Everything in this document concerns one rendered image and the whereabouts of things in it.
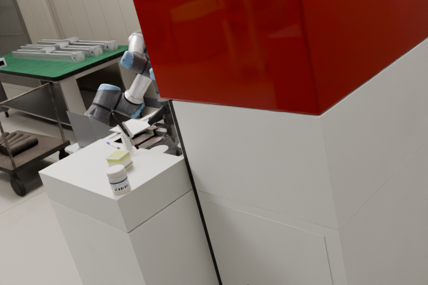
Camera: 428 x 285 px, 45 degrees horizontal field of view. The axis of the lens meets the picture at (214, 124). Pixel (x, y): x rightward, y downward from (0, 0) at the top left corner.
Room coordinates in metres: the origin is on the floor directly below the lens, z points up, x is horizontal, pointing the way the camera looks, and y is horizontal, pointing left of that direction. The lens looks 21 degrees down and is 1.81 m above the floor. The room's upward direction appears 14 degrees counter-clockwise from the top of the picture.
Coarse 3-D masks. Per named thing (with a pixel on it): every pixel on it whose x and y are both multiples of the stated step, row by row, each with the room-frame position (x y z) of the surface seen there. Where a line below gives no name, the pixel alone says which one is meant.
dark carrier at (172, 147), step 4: (164, 140) 2.33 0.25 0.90; (168, 140) 2.32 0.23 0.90; (176, 140) 2.29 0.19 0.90; (156, 144) 2.30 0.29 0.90; (160, 144) 2.28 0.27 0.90; (164, 144) 2.27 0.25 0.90; (168, 144) 2.26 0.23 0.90; (172, 144) 2.25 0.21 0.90; (176, 144) 2.24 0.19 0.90; (168, 148) 2.21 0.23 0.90; (172, 148) 2.20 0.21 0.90; (176, 148) 2.19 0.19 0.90; (180, 148) 2.18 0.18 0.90; (164, 152) 2.18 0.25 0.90; (168, 152) 2.17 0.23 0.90; (172, 152) 2.16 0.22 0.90; (176, 152) 2.15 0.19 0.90; (180, 152) 2.14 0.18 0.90
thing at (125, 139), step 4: (124, 124) 2.16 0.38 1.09; (120, 128) 2.14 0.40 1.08; (128, 128) 2.15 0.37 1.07; (124, 132) 2.13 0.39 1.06; (128, 132) 2.14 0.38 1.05; (120, 136) 2.15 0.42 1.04; (124, 136) 2.14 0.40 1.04; (132, 136) 2.13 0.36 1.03; (124, 140) 2.14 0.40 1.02; (128, 140) 2.15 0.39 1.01; (124, 144) 2.14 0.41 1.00; (128, 144) 2.14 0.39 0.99; (124, 148) 2.15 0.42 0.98; (128, 148) 2.14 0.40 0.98
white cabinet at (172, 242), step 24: (192, 192) 1.91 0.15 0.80; (72, 216) 2.02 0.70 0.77; (168, 216) 1.82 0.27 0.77; (192, 216) 1.89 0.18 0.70; (72, 240) 2.10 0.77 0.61; (96, 240) 1.91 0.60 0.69; (120, 240) 1.75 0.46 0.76; (144, 240) 1.72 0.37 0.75; (168, 240) 1.79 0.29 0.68; (192, 240) 1.87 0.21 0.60; (96, 264) 1.97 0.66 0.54; (120, 264) 1.80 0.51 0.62; (144, 264) 1.70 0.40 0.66; (168, 264) 1.77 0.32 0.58; (192, 264) 1.85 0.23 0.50
